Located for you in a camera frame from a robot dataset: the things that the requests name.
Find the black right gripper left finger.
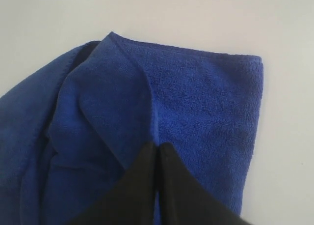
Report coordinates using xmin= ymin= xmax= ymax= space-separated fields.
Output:
xmin=67 ymin=142 xmax=157 ymax=225

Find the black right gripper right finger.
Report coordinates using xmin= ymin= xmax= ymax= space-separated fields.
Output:
xmin=159 ymin=143 xmax=247 ymax=225

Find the blue microfiber cloth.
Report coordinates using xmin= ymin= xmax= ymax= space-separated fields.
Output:
xmin=0 ymin=33 xmax=263 ymax=225

